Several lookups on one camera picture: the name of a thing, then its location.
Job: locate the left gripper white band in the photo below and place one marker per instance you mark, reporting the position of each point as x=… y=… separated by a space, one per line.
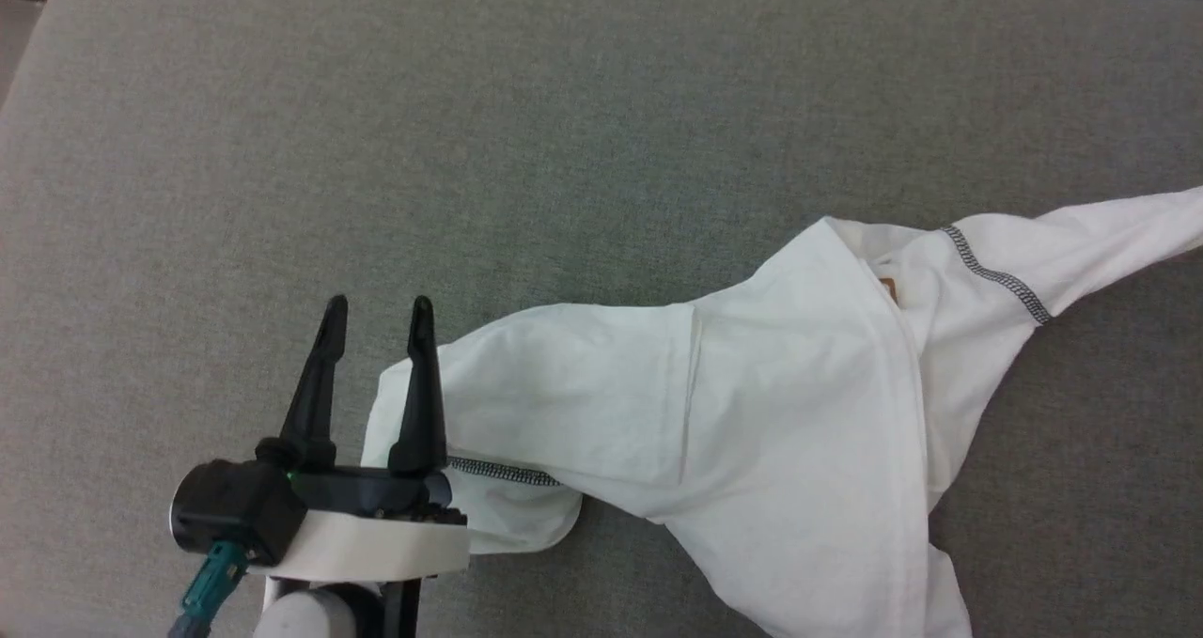
x=376 y=539

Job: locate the white garment with grey stitching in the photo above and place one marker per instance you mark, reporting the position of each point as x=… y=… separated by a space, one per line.
x=799 y=412

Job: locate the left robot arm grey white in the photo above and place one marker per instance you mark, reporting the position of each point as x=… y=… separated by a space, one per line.
x=320 y=614

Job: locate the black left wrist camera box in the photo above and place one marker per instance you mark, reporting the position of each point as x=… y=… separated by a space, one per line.
x=235 y=511

